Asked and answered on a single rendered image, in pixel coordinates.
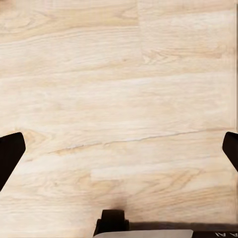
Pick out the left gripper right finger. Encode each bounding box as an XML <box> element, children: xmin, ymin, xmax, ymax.
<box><xmin>222</xmin><ymin>132</ymin><xmax>238</xmax><ymax>172</ymax></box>

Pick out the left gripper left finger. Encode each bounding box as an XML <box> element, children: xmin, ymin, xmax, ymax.
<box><xmin>0</xmin><ymin>132</ymin><xmax>26</xmax><ymax>191</ymax></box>

